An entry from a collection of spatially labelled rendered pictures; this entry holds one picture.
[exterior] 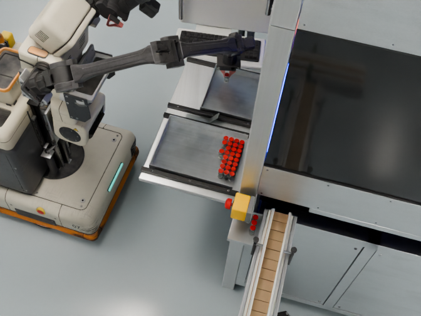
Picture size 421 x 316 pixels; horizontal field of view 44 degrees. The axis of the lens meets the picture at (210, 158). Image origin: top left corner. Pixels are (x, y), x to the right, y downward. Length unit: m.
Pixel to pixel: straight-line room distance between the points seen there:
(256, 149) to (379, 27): 0.61
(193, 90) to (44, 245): 1.23
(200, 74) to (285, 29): 1.16
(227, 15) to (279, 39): 1.38
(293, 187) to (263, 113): 0.38
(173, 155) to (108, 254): 0.95
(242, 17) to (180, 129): 0.74
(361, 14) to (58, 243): 2.19
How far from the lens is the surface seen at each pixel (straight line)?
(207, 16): 2.71
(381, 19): 1.25
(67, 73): 1.93
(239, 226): 1.99
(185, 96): 2.33
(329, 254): 2.22
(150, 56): 1.81
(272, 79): 1.42
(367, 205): 1.85
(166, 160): 2.13
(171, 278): 2.84
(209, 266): 2.87
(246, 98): 2.34
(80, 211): 2.74
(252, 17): 2.68
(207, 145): 2.17
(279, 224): 1.96
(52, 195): 2.81
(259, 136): 1.62
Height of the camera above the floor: 2.66
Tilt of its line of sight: 57 degrees down
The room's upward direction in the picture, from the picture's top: 5 degrees clockwise
